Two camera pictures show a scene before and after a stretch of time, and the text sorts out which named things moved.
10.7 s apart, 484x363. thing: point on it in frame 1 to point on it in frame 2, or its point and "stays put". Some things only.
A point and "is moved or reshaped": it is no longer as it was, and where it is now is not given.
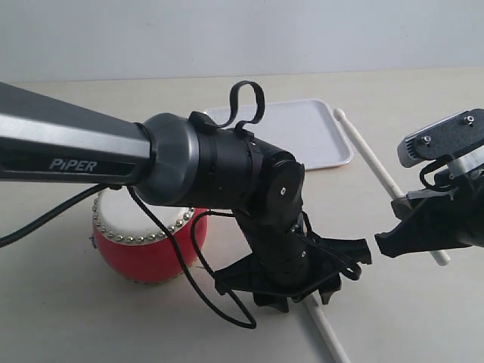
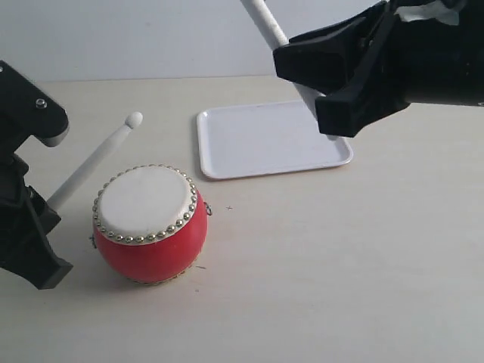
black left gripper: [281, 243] to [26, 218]
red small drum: [134, 244] stays put
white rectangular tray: [309, 130] stays put
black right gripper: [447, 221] to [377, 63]
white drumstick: [439, 256] to [271, 29]
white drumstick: [333, 345] is moved or reshaped
